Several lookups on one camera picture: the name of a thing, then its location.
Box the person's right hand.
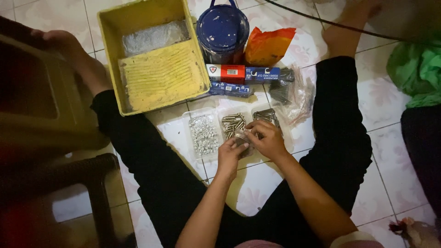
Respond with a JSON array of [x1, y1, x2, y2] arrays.
[[245, 120, 288, 161]]

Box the person's left hand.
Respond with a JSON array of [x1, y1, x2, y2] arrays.
[[216, 138, 250, 179]]

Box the small clear plastic bag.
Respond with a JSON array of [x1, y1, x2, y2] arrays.
[[234, 130, 257, 159]]

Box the clear tray of screws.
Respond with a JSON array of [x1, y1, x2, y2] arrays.
[[250, 103, 294, 149]]

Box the heap of silver screws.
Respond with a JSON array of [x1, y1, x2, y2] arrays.
[[252, 108, 282, 135]]

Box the heap of silver bolts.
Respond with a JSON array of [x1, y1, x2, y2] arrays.
[[221, 113, 247, 141]]

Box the heap of white clips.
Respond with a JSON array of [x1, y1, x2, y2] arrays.
[[189, 115, 220, 156]]

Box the clear tray of bolts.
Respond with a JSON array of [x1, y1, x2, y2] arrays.
[[217, 106, 254, 142]]

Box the clear tray of white clips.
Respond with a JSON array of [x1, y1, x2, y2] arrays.
[[181, 107, 223, 161]]

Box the clear bag of dark nails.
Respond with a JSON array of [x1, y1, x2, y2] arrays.
[[268, 64, 316, 125]]

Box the small blue clip box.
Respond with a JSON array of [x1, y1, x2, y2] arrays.
[[225, 83, 254, 98], [208, 81, 226, 96]]

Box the person's right leg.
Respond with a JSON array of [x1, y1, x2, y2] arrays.
[[255, 56, 373, 248]]

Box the long blue clip box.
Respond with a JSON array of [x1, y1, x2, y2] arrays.
[[245, 66, 281, 85]]

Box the person's left leg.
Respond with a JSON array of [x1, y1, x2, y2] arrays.
[[90, 90, 243, 248]]

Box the red and white box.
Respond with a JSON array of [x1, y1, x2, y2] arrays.
[[206, 64, 246, 85]]

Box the orange plastic packet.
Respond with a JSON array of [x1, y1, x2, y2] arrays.
[[245, 27, 297, 68]]

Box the yellow paint roller tray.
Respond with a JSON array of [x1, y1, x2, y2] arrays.
[[97, 0, 211, 116]]

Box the blue paint bucket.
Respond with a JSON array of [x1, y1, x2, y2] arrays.
[[196, 0, 250, 65]]

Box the person's right foot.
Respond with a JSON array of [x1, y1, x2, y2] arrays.
[[322, 0, 383, 59]]

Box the person's foot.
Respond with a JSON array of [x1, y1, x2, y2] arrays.
[[322, 0, 383, 59], [30, 29, 113, 98]]

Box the dark plastic stool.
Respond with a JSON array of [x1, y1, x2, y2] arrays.
[[0, 153, 137, 248]]

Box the crumpled clear plastic sheet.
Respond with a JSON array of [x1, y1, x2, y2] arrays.
[[122, 21, 191, 57]]

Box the green cloth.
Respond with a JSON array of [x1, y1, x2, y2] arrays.
[[386, 43, 441, 109]]

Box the person's left foot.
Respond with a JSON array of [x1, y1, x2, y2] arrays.
[[30, 29, 113, 98]]

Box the dark yellow plastic container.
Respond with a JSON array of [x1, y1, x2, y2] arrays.
[[0, 15, 111, 166]]

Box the black cable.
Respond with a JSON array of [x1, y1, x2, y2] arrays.
[[263, 0, 441, 47]]

